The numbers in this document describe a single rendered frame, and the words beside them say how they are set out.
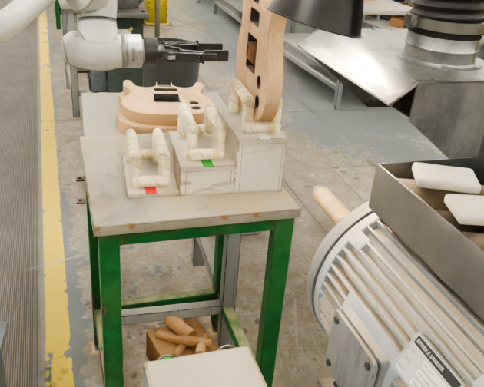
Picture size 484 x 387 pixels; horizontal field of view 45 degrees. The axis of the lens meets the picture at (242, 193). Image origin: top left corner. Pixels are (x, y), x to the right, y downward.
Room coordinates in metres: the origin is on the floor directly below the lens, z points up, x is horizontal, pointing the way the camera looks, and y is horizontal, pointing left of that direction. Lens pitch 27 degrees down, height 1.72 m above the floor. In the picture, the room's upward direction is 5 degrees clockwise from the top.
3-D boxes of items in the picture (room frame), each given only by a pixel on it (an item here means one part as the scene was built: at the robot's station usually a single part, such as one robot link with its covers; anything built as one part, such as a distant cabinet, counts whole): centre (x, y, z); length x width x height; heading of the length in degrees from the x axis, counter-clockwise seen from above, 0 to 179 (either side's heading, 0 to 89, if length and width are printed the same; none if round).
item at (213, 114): (1.63, 0.10, 1.12); 0.20 x 0.03 x 0.03; 16
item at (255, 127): (1.57, -0.04, 1.12); 0.11 x 0.03 x 0.03; 107
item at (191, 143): (1.53, 0.15, 1.07); 0.03 x 0.03 x 0.09
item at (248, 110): (1.57, 0.00, 1.15); 0.03 x 0.03 x 0.09
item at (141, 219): (1.65, 0.20, 0.55); 0.62 x 0.58 x 0.76; 20
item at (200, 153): (1.53, 0.11, 1.04); 0.11 x 0.03 x 0.03; 107
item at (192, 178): (1.62, 0.14, 0.98); 0.27 x 0.16 x 0.09; 17
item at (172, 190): (1.58, 0.29, 0.94); 0.27 x 0.15 x 0.01; 17
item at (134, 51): (1.57, 0.33, 1.31); 0.09 x 0.06 x 0.09; 16
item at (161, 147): (1.59, 0.25, 1.04); 0.20 x 0.03 x 0.03; 16
